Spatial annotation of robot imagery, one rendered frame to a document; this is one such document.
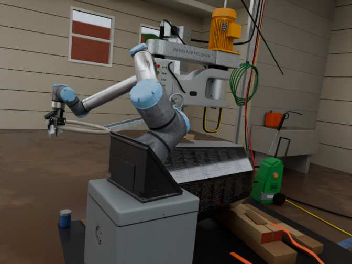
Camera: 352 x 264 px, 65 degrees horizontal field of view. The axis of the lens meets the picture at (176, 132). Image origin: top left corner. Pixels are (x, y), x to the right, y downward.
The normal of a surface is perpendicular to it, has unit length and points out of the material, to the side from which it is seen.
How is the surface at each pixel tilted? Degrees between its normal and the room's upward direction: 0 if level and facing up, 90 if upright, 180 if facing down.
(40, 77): 90
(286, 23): 90
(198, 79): 90
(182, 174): 45
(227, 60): 90
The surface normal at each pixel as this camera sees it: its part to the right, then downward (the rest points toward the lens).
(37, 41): 0.55, 0.17
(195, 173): 0.39, -0.58
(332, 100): -0.83, 0.00
